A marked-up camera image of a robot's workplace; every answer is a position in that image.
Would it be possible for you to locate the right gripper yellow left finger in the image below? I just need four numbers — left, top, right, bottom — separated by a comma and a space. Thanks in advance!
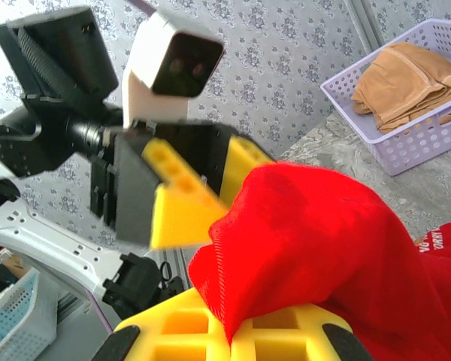
92, 287, 232, 361

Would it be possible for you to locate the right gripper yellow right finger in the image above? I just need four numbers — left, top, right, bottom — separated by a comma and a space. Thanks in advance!
229, 302, 375, 361

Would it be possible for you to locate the red t-shirt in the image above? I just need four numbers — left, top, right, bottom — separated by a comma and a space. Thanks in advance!
187, 161, 451, 361

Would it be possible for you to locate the light blue plastic basket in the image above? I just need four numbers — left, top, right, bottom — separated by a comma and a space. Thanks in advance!
0, 266, 59, 361

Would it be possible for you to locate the folded tan garment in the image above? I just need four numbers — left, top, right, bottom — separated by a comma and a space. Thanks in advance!
351, 41, 451, 135

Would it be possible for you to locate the lavender plastic basket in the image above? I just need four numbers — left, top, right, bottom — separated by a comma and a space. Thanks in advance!
319, 18, 451, 177

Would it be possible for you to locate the aluminium mounting rail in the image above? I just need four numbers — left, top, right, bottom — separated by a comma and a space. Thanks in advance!
150, 246, 198, 298

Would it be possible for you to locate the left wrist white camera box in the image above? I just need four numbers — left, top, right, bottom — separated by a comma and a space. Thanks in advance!
122, 9, 226, 131

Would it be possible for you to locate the aluminium frame post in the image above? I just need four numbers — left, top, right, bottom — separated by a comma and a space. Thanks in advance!
344, 0, 384, 48

